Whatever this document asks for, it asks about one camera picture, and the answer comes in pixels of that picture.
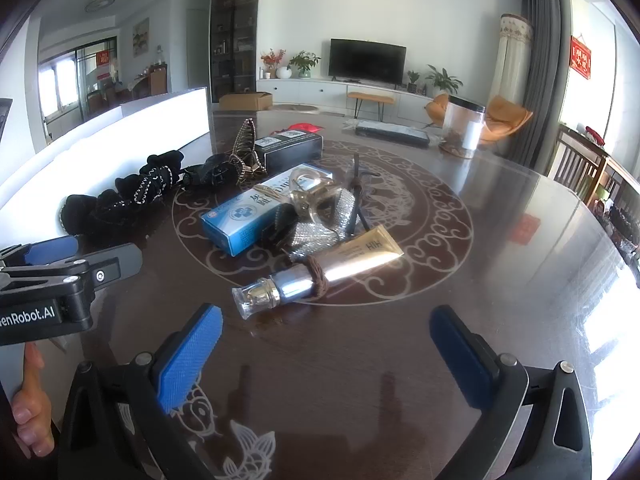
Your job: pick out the eyeglasses with dark temples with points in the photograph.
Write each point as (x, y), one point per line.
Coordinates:
(356, 195)

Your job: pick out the white round vase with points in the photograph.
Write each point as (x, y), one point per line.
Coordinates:
(283, 72)

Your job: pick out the clear jar with black lid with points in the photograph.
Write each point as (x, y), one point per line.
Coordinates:
(462, 125)

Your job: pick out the red wall hanging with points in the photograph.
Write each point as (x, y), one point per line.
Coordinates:
(580, 57)

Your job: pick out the black velvet rhinestone-dotted scrunchie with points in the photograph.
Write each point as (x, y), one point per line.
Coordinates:
(117, 212)

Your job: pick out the white television cabinet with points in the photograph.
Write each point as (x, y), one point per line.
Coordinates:
(310, 92)

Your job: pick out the orange lounge chair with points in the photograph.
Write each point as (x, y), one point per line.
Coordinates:
(505, 117)
(437, 107)

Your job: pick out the person's left hand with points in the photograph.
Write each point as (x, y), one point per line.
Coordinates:
(35, 410)

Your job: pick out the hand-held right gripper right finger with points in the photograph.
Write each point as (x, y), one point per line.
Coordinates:
(460, 360)

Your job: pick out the flat black white package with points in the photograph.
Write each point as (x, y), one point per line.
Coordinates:
(392, 134)

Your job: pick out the long white panel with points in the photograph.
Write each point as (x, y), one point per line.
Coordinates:
(125, 135)

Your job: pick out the small potted plant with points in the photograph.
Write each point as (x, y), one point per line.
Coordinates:
(413, 80)

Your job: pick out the wooden slat chair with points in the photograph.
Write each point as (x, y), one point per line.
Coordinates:
(577, 160)

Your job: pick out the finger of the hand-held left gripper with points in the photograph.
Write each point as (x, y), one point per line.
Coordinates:
(50, 250)
(112, 265)

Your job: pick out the dark glass display cabinet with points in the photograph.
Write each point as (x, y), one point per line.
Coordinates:
(235, 35)

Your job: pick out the red flowers in vase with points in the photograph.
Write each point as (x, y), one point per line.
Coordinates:
(272, 57)

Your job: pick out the cardboard box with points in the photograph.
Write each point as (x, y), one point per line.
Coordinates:
(245, 101)

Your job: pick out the dark patterned wooden desktop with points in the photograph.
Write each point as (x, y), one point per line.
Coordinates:
(350, 385)

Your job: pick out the black television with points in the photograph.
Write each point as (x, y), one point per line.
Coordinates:
(367, 60)

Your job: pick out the rhinestone bow hair clip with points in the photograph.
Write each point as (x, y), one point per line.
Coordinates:
(312, 237)

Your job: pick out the black flower hair clip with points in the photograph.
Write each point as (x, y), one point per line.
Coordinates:
(210, 175)

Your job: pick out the round ceiling light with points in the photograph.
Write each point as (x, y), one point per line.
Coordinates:
(101, 3)

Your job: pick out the framed wall painting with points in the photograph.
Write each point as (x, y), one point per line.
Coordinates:
(141, 36)

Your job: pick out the black box with white labels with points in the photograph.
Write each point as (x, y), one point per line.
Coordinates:
(292, 152)

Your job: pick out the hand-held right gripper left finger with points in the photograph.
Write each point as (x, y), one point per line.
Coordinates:
(190, 355)

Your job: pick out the wooden bench with metal legs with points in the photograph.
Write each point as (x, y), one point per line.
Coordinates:
(371, 96)

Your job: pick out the large leafy potted plant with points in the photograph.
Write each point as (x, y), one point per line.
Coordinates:
(442, 80)

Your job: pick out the gold hair claw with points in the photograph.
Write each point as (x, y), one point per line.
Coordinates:
(247, 152)

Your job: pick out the wooden sideboard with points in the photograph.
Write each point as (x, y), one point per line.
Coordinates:
(156, 82)

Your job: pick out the gold cream tube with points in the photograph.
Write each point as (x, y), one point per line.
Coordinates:
(350, 256)

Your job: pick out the bushy green potted plant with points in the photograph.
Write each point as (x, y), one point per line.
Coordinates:
(304, 62)

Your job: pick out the red shiny wrapper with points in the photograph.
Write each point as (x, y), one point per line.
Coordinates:
(302, 127)

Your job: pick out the white curtain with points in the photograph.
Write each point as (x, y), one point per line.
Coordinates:
(510, 60)

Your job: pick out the grey curtain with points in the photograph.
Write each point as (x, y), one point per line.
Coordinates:
(542, 70)

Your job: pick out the black velvet bead-trim scrunchie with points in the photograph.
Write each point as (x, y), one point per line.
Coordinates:
(77, 217)

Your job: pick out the blue white medicine box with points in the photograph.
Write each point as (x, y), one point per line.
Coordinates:
(235, 220)

